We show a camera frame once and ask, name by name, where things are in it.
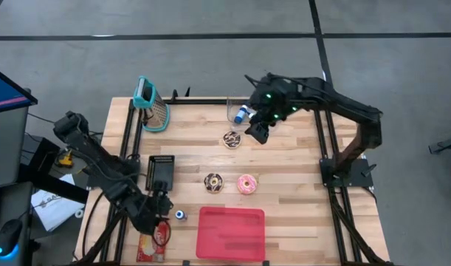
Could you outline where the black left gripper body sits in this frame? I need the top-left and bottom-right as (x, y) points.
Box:
(131, 192), (174, 236)

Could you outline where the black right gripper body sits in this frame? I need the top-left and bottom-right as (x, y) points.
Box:
(247, 72), (303, 123)

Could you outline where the large blue paint bottle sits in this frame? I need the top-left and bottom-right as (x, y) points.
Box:
(233, 104), (252, 125)

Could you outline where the black rectangular tray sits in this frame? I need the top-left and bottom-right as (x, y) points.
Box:
(145, 154), (176, 192)

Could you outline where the chocolate donut with white drizzle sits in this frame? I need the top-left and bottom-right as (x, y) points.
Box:
(221, 130), (242, 150)

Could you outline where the red snack box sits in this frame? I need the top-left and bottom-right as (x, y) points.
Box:
(136, 220), (171, 263)

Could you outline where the chocolate donut with sprinkles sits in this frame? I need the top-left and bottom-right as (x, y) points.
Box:
(203, 172), (224, 194)

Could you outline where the clear plastic container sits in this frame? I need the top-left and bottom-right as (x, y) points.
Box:
(227, 92), (286, 133)

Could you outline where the pink frosted donut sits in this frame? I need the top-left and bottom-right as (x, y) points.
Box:
(236, 174), (258, 195)

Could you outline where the red plastic bin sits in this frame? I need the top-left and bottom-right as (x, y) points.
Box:
(195, 206), (266, 262)

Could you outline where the teal metal box grater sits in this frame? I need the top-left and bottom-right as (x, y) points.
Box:
(132, 75), (171, 133)

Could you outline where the yellow connector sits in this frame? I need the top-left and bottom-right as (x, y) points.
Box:
(57, 149), (74, 168)

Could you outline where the white paper sheet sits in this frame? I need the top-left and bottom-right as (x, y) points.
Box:
(30, 173), (86, 233)

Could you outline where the black desk beam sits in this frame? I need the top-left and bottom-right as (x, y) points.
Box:
(18, 164), (89, 204)

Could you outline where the black floor box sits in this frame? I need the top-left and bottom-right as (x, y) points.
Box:
(21, 134), (60, 167)

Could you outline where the black computer mouse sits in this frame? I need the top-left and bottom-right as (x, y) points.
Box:
(0, 218), (24, 258)

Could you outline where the computer monitor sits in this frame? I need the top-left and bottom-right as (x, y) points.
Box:
(0, 64), (38, 115)

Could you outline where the grey stand foot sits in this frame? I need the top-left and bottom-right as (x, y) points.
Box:
(430, 133), (451, 154)

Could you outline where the black aluminium table frame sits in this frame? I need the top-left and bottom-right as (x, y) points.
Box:
(77, 86), (396, 266)

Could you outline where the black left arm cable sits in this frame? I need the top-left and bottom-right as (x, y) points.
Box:
(80, 190), (111, 262)

